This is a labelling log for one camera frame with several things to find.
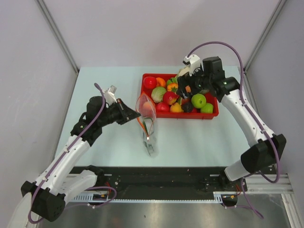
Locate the peach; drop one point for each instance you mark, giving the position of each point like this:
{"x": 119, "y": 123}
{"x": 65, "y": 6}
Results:
{"x": 147, "y": 108}

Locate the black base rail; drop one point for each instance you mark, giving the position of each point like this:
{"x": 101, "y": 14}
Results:
{"x": 165, "y": 183}

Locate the orange bell pepper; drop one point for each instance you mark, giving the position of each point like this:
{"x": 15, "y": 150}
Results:
{"x": 173, "y": 87}

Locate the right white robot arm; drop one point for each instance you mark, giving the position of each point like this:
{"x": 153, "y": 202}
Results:
{"x": 265, "y": 147}

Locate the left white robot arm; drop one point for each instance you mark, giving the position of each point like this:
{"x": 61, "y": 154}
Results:
{"x": 49, "y": 192}

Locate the white cauliflower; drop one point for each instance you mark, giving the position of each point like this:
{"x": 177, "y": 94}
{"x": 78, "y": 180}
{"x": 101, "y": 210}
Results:
{"x": 183, "y": 72}

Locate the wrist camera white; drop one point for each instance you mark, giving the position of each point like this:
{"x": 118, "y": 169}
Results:
{"x": 192, "y": 64}
{"x": 109, "y": 95}

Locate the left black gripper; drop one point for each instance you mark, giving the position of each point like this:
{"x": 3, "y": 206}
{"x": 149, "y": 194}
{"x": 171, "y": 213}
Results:
{"x": 129, "y": 114}

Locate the clear zip top bag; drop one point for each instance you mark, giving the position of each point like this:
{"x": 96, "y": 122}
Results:
{"x": 141, "y": 99}

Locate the red apple top left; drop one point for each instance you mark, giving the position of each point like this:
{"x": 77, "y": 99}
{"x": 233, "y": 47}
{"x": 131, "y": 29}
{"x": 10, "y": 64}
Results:
{"x": 149, "y": 82}

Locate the green onion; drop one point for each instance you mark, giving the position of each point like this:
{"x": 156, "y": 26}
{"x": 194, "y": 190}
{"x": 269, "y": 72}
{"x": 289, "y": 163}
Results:
{"x": 148, "y": 135}

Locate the red plastic tray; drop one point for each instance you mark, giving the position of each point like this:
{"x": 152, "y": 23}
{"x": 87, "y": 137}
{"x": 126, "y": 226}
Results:
{"x": 194, "y": 115}

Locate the green melon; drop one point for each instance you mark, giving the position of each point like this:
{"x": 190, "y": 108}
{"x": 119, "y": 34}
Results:
{"x": 204, "y": 91}

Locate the green apple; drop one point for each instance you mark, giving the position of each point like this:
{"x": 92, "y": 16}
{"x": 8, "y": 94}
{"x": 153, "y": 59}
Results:
{"x": 198, "y": 101}
{"x": 207, "y": 108}

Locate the orange fruit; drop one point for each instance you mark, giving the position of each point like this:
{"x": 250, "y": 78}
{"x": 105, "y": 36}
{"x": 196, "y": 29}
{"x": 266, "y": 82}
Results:
{"x": 161, "y": 82}

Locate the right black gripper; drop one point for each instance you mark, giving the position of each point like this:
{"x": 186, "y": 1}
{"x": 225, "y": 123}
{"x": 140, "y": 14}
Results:
{"x": 194, "y": 90}

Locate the dark purple fruit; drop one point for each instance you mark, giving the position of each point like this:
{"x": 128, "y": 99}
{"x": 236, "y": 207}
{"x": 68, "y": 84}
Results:
{"x": 187, "y": 107}

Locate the carrot piece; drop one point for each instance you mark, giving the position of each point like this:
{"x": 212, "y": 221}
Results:
{"x": 188, "y": 89}

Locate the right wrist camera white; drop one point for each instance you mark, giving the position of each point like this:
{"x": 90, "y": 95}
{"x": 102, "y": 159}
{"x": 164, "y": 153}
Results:
{"x": 192, "y": 64}

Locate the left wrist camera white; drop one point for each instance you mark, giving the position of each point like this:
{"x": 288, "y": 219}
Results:
{"x": 109, "y": 95}

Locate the red apple bottom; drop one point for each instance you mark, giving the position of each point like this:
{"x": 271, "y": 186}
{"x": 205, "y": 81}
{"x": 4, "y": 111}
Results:
{"x": 162, "y": 108}

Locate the red apple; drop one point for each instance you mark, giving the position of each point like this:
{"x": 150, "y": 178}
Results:
{"x": 149, "y": 82}
{"x": 162, "y": 108}

